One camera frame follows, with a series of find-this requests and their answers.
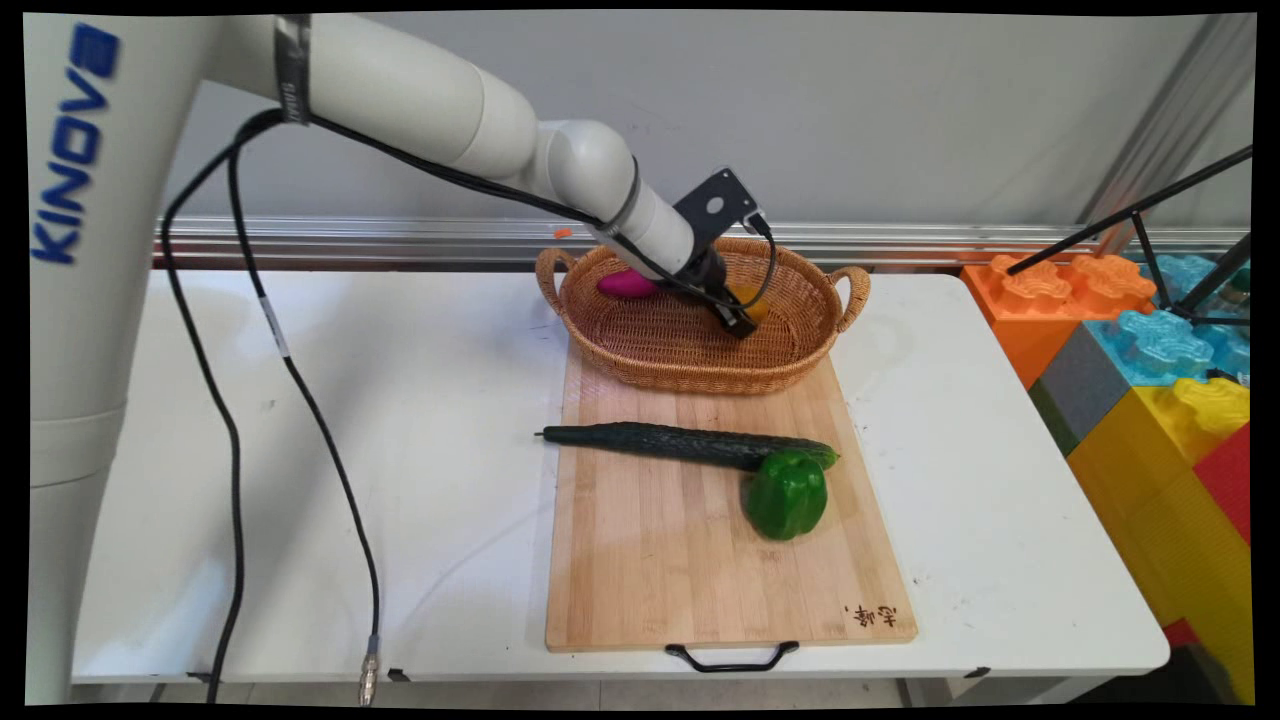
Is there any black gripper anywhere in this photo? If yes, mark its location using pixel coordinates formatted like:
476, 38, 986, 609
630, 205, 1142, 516
683, 246, 759, 340

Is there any woven wicker basket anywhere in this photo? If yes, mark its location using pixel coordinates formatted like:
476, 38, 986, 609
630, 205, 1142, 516
535, 236, 873, 396

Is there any purple sweet potato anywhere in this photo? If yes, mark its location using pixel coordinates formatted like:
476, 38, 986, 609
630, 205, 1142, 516
597, 268, 661, 300

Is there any dark green cucumber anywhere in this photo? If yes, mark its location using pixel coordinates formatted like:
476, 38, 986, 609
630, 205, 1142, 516
535, 421, 842, 473

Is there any green bell pepper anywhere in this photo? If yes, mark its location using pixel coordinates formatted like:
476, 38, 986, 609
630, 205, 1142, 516
742, 449, 830, 542

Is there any bamboo cutting board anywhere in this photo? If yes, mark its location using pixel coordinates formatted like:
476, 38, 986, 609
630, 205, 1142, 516
545, 340, 919, 653

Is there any orange foam block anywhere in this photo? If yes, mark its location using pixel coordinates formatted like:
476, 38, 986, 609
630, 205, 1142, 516
961, 254, 1159, 392

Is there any grey foam block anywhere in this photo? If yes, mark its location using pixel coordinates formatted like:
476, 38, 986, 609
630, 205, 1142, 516
1028, 323, 1133, 458

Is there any black tripod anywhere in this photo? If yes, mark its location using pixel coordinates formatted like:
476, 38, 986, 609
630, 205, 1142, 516
1006, 147, 1254, 331

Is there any blue foam block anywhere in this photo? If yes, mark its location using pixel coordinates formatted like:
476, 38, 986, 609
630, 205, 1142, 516
1084, 254, 1253, 391

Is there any red foam block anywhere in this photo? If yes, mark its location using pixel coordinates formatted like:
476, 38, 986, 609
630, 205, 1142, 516
1192, 424, 1253, 547

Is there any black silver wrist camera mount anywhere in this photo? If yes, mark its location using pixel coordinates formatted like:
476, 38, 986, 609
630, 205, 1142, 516
672, 167, 763, 245

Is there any aluminium wall rail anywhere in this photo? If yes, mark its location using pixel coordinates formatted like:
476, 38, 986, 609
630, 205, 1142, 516
152, 214, 1251, 269

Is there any black cutting board handle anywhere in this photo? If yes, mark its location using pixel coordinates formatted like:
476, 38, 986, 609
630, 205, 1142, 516
666, 641, 802, 674

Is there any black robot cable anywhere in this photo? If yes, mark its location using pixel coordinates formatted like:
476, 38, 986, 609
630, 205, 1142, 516
159, 107, 778, 708

